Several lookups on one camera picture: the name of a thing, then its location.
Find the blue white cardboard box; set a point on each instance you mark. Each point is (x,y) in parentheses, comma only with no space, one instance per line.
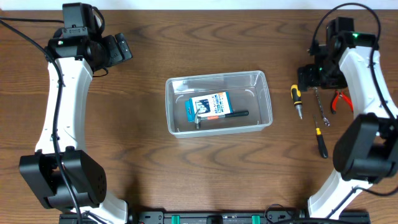
(208,105)

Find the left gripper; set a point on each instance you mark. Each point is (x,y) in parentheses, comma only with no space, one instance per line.
(113,56)

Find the silver combination wrench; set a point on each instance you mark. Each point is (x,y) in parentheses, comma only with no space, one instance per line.
(324,118)

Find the thin black yellow screwdriver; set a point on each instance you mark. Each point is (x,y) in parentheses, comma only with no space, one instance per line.
(320,140)

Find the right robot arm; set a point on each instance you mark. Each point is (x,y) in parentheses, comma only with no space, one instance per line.
(367,151)

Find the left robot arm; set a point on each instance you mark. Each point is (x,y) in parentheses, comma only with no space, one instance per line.
(60,173)

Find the small black-handled hammer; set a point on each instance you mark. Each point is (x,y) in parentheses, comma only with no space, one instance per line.
(198,118)

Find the black mounting rail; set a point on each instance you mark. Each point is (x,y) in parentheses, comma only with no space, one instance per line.
(272,216)

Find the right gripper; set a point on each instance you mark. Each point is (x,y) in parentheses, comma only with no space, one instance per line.
(306,78)

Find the clear plastic container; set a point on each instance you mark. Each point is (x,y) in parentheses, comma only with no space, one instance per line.
(247,91)

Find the yellow black stubby screwdriver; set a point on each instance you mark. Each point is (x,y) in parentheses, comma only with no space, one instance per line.
(296,97)

